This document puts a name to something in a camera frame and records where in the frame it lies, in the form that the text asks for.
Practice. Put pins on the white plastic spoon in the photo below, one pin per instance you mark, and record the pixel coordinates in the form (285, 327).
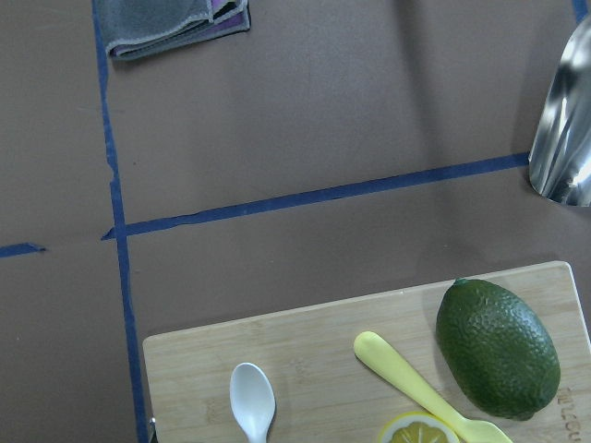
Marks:
(252, 401)

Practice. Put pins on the wooden cutting board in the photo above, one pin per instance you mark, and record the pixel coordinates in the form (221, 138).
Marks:
(324, 394)

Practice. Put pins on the lemon slice upper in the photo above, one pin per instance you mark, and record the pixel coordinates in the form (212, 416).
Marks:
(417, 427)

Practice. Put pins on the green avocado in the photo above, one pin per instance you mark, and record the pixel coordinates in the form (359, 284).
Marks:
(498, 350)

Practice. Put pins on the grey folded cloth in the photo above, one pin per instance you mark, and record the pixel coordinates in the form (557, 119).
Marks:
(134, 29)

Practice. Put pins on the metal scoop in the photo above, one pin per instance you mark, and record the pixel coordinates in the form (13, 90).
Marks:
(559, 161)

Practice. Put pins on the yellow plastic knife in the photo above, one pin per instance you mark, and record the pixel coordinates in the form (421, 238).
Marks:
(379, 356)

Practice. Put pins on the metal board handle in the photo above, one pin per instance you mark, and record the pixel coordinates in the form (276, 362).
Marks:
(152, 434)

